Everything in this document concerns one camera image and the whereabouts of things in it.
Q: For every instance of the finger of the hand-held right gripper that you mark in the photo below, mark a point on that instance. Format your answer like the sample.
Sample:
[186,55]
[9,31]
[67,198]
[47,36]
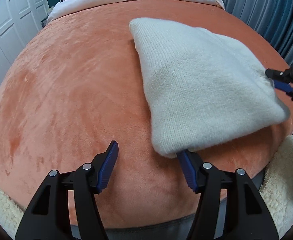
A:
[276,74]
[282,86]

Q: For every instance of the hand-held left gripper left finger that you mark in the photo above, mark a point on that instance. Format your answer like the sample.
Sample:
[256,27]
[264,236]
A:
[107,165]

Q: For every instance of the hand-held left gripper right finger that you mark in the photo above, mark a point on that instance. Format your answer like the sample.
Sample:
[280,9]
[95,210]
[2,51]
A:
[190,172]

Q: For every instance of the cream knitted cardigan red buttons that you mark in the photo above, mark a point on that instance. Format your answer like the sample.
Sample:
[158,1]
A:
[199,80]

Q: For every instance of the grey-blue curtain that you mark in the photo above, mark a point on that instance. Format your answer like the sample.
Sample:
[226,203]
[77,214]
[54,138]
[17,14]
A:
[261,5]

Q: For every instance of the orange plush blanket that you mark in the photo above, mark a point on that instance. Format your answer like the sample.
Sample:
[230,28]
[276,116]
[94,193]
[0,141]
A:
[74,92]

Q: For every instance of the white panelled wardrobe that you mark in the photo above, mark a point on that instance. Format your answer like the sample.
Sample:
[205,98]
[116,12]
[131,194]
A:
[19,5]

